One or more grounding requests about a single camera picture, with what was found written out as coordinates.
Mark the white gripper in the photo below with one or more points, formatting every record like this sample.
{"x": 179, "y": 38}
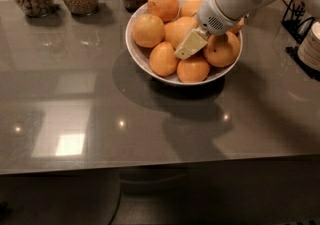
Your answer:
{"x": 213, "y": 16}

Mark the large centre orange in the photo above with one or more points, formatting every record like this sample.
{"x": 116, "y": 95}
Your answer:
{"x": 181, "y": 28}

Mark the white ceramic bowl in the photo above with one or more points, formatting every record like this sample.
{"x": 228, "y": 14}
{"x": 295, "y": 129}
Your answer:
{"x": 141, "y": 57}

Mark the orange right side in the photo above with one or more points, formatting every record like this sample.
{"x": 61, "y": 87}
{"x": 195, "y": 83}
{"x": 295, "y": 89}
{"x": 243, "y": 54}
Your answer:
{"x": 222, "y": 51}

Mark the small hidden orange centre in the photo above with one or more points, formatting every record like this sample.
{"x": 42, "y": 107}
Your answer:
{"x": 168, "y": 31}

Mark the orange top middle with stem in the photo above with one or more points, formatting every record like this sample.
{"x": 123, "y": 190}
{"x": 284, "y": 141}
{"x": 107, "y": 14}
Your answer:
{"x": 189, "y": 8}

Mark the orange bottom middle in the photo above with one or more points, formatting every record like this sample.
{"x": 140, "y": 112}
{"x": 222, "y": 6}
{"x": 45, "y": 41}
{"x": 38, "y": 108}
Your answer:
{"x": 194, "y": 69}

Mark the orange top right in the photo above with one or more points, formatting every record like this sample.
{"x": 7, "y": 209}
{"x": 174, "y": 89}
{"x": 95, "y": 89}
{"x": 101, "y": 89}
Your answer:
{"x": 235, "y": 29}

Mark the orange bottom left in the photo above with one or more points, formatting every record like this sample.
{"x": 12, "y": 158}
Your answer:
{"x": 162, "y": 60}

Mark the orange top left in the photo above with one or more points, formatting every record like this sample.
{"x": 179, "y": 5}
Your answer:
{"x": 167, "y": 10}

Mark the orange far left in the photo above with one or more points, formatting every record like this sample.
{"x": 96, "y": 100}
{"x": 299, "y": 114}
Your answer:
{"x": 148, "y": 30}

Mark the stack of white plates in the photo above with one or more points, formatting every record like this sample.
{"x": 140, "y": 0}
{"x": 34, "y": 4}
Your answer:
{"x": 309, "y": 50}

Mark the black wire rack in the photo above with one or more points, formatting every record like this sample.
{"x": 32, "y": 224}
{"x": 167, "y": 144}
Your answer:
{"x": 297, "y": 22}

